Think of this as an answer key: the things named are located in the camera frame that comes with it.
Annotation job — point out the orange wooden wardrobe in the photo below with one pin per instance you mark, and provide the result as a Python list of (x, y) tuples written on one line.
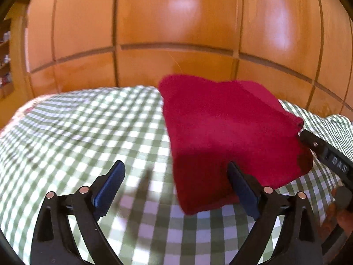
[(300, 50)]

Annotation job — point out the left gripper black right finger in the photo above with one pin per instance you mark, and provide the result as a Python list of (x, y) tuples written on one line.
[(284, 230)]

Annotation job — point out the red knit garment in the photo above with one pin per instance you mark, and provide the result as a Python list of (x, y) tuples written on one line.
[(211, 124)]

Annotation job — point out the green white checkered bedsheet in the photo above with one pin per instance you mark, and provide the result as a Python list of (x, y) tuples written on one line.
[(61, 142)]

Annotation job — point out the right hand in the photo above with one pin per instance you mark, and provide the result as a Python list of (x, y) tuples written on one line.
[(333, 217)]

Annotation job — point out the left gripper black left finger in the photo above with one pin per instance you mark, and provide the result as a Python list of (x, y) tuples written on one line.
[(53, 241)]

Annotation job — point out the wooden shelf cabinet with items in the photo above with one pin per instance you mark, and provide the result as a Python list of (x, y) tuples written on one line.
[(6, 76)]

